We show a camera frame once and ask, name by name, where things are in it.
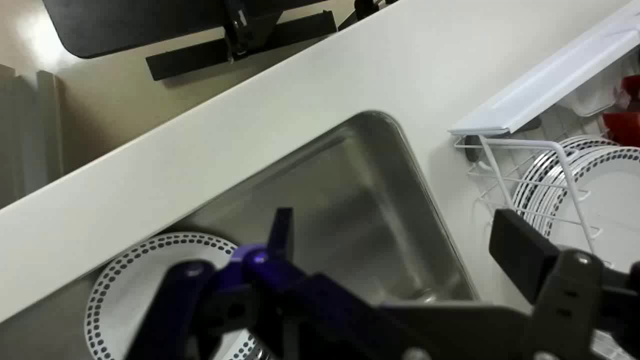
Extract red item in rack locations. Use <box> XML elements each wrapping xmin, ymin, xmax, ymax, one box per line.
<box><xmin>601</xmin><ymin>73</ymin><xmax>640</xmax><ymax>146</ymax></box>

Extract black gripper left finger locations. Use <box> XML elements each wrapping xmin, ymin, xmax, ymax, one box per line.
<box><xmin>266</xmin><ymin>208</ymin><xmax>293</xmax><ymax>262</ymax></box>

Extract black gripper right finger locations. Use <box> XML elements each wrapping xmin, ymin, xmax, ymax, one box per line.
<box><xmin>488</xmin><ymin>208</ymin><xmax>557</xmax><ymax>303</ymax></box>

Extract white foil box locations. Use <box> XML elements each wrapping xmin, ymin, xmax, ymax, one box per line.
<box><xmin>449</xmin><ymin>0</ymin><xmax>640</xmax><ymax>136</ymax></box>

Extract dotted plates stack in rack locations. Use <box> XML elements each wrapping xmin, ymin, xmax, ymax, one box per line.
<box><xmin>517</xmin><ymin>144</ymin><xmax>640</xmax><ymax>272</ymax></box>

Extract white wire dish rack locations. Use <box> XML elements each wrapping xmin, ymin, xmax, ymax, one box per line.
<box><xmin>452</xmin><ymin>132</ymin><xmax>640</xmax><ymax>267</ymax></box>

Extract stainless steel sink basin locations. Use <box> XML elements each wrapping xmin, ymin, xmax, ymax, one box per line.
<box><xmin>178</xmin><ymin>110</ymin><xmax>475</xmax><ymax>303</ymax></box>

